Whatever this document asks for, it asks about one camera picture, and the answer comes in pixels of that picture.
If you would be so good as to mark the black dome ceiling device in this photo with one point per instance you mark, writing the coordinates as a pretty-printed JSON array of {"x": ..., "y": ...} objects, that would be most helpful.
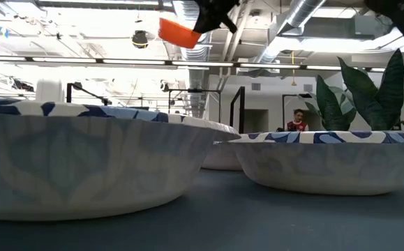
[{"x": 140, "y": 39}]

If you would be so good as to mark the person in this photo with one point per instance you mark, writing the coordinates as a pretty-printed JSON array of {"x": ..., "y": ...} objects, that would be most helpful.
[{"x": 297, "y": 122}]

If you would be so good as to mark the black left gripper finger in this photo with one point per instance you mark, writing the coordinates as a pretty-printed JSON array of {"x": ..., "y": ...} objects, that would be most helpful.
[
  {"x": 205, "y": 19},
  {"x": 230, "y": 23}
]

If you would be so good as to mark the blue patterned paper bowl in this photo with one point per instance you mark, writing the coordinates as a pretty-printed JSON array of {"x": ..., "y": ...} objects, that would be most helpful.
[
  {"x": 327, "y": 167},
  {"x": 222, "y": 157},
  {"x": 83, "y": 164}
]

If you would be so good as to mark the blue table mat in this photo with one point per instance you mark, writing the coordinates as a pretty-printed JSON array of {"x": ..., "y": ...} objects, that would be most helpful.
[{"x": 222, "y": 223}]

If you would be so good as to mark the red plastic bowl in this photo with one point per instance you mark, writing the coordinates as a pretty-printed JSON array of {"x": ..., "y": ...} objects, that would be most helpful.
[{"x": 177, "y": 33}]

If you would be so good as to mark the ceiling light strip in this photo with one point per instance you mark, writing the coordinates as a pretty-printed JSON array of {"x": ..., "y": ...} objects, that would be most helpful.
[{"x": 135, "y": 61}]

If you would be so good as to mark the white canister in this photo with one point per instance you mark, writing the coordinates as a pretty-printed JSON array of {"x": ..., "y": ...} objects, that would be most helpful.
[{"x": 50, "y": 90}]

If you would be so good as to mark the silver ventilation duct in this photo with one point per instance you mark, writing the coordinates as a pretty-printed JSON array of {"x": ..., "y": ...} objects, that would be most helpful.
[{"x": 303, "y": 14}]

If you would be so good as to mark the green plant in white pot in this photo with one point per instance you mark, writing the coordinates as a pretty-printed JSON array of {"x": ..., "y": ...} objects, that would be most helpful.
[
  {"x": 330, "y": 111},
  {"x": 379, "y": 101}
]

